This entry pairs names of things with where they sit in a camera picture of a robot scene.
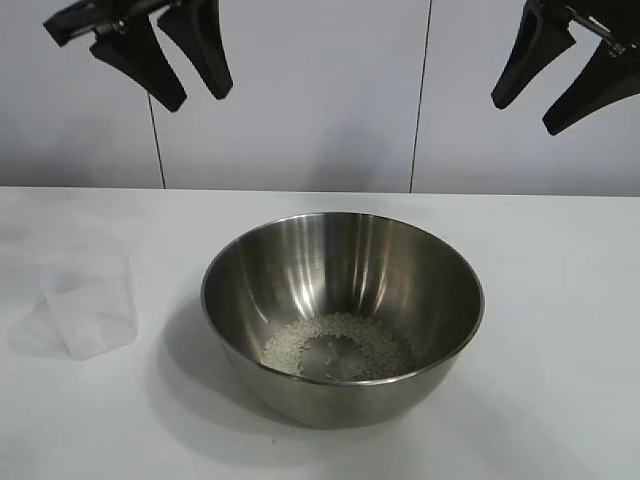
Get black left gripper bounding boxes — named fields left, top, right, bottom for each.
left=42, top=0, right=234, bottom=114

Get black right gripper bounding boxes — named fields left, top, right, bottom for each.
left=490, top=0, right=640, bottom=136

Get clear plastic measuring cup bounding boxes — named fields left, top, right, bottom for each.
left=40, top=254, right=139, bottom=361

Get white rice grains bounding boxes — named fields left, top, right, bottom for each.
left=262, top=312, right=419, bottom=381

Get stainless steel mixing bowl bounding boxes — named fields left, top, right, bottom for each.
left=199, top=212, right=486, bottom=430

